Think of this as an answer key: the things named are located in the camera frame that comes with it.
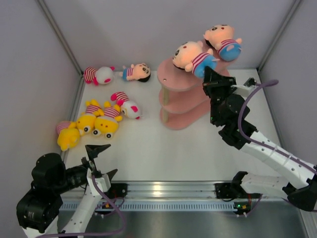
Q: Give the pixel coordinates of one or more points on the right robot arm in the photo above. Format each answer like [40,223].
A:
[297,180]

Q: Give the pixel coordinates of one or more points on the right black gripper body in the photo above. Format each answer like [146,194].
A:
[217,92]

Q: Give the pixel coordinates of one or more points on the yellow plush right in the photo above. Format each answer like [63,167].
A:
[108,124]

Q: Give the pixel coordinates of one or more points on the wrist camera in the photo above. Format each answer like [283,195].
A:
[103,184]
[246,89]

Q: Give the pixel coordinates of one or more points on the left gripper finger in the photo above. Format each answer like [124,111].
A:
[109,175]
[94,150]

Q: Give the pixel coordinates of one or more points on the pink three-tier shelf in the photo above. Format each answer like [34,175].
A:
[182,98]

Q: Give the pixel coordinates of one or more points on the white pink plush glasses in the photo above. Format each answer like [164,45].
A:
[128,107]

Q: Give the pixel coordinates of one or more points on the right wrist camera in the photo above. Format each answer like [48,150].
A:
[246,89]

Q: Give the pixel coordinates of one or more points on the yellow plush left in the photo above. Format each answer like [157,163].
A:
[86,122]

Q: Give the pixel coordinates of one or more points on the small boy plush doll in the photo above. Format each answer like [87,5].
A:
[140,72]

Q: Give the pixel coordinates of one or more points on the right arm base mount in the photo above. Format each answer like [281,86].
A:
[229,191]

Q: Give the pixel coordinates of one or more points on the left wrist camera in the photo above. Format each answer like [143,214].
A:
[103,184]

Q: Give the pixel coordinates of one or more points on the white slotted cable duct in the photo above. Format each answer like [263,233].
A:
[130,205]

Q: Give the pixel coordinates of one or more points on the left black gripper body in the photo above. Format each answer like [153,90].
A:
[87,163]

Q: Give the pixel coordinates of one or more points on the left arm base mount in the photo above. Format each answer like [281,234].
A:
[117,190]

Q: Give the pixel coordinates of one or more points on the large boy plush doll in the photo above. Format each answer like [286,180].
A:
[221,38]

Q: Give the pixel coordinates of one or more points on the aluminium mounting rail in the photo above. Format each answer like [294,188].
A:
[189,190]

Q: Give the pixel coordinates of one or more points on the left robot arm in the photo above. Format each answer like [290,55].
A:
[37,212]

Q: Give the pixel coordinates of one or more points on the yellow plush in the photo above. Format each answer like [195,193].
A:
[108,124]
[86,122]

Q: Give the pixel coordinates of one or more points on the white pink plush far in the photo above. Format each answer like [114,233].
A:
[102,76]

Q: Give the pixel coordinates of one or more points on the yellow plush corner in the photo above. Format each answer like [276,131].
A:
[68,135]

